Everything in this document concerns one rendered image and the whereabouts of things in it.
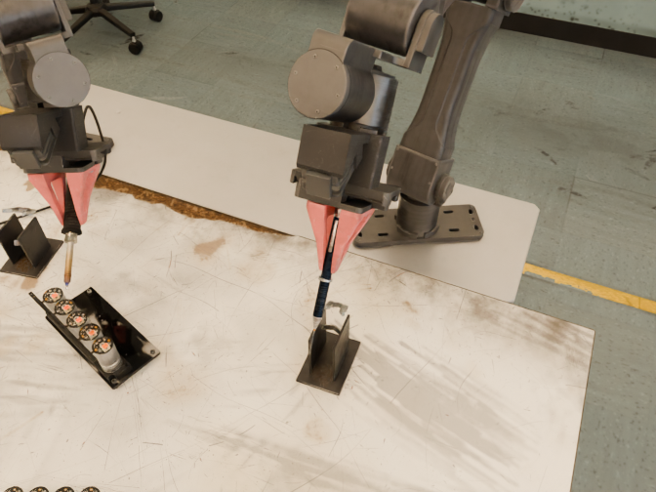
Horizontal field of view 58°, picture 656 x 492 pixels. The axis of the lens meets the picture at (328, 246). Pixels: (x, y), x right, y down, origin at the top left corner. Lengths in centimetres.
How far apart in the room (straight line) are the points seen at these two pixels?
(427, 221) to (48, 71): 53
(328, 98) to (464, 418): 42
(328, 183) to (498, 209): 53
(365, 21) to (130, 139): 67
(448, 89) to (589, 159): 169
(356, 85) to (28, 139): 36
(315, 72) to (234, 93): 214
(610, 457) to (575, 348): 85
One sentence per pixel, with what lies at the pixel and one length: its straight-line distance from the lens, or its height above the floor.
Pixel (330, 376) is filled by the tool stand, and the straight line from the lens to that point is 76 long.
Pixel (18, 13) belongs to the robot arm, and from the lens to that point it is 77.
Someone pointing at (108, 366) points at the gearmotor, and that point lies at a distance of 78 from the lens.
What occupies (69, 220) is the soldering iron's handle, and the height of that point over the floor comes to 88.
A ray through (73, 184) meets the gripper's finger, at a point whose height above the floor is 93.
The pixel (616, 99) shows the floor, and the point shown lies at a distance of 285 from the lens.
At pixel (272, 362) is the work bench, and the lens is 78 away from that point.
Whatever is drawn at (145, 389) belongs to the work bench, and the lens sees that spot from 79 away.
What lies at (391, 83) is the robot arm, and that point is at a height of 110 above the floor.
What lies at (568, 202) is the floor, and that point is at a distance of 223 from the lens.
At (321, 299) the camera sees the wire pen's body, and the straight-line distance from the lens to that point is 63.
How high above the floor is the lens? 141
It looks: 47 degrees down
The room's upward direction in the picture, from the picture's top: straight up
